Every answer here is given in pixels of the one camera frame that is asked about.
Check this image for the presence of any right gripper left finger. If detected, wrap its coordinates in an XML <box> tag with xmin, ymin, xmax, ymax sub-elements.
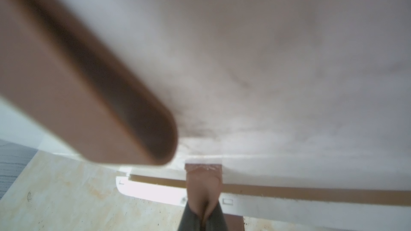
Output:
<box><xmin>177</xmin><ymin>203</ymin><xmax>203</xmax><ymax>231</ymax></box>

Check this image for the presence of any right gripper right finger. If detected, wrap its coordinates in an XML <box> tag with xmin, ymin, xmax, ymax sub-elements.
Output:
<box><xmin>203</xmin><ymin>203</ymin><xmax>229</xmax><ymax>231</ymax></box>

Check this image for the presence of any white three-drawer cabinet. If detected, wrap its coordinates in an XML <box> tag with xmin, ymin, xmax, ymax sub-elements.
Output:
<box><xmin>0</xmin><ymin>0</ymin><xmax>411</xmax><ymax>190</ymax></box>

